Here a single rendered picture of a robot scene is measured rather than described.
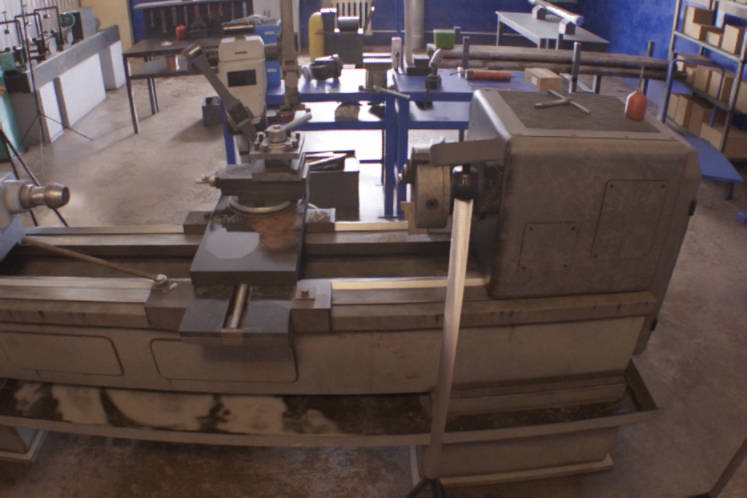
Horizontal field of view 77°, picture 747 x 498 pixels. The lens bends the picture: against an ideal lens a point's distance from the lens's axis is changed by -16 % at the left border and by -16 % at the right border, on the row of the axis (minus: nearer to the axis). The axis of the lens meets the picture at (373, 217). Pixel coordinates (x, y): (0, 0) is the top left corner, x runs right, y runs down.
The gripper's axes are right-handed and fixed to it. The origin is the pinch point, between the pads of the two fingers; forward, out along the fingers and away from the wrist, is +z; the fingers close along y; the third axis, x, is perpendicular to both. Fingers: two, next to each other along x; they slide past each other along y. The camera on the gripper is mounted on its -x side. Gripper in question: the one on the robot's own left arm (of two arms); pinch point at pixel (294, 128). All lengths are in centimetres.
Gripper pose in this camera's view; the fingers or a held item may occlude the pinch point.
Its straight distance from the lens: 224.3
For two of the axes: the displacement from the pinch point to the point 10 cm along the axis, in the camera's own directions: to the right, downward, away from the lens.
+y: 9.8, -0.9, 1.6
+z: 0.9, 10.0, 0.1
